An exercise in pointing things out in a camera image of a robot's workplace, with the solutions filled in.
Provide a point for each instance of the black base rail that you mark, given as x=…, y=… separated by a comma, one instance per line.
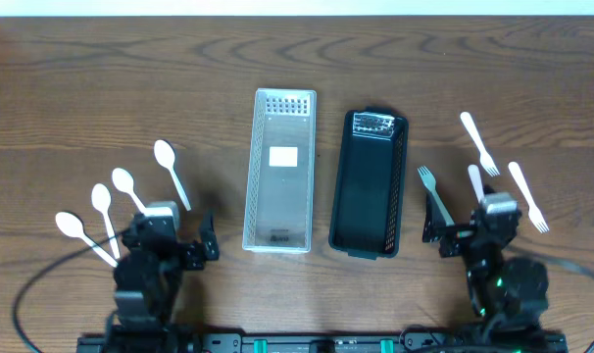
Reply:
x=408, y=341

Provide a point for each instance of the white plastic spoon far left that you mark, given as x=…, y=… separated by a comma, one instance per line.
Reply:
x=72, y=226

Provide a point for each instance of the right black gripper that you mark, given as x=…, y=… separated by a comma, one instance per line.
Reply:
x=463, y=234

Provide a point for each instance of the dark green plastic basket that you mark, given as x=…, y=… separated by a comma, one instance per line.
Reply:
x=366, y=217

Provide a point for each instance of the white plastic fork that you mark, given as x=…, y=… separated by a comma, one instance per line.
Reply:
x=534, y=213
x=485, y=158

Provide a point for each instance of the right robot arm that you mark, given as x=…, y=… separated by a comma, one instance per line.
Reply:
x=508, y=294

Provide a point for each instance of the mint green plastic fork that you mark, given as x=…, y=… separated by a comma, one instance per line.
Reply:
x=429, y=183

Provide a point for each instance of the clear perforated plastic basket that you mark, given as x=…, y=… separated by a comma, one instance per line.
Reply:
x=280, y=186

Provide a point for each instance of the white plastic spoon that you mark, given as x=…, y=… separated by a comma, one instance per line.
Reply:
x=124, y=182
x=165, y=156
x=101, y=201
x=72, y=226

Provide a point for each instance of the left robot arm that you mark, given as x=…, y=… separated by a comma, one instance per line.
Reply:
x=149, y=277

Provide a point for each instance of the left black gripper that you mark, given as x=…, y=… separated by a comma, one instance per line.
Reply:
x=180, y=250

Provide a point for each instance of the pale pink plastic fork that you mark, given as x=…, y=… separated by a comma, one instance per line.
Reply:
x=476, y=182

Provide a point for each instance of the white plastic spoon rightmost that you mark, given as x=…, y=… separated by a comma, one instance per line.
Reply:
x=165, y=156

